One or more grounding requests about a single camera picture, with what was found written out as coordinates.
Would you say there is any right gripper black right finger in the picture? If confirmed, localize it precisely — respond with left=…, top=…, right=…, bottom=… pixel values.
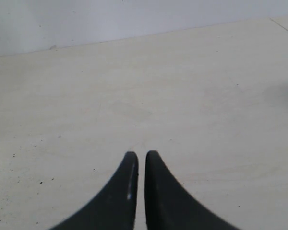
left=144, top=150, right=235, bottom=230

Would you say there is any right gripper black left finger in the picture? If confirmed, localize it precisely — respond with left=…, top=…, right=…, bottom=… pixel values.
left=52, top=152, right=138, bottom=230

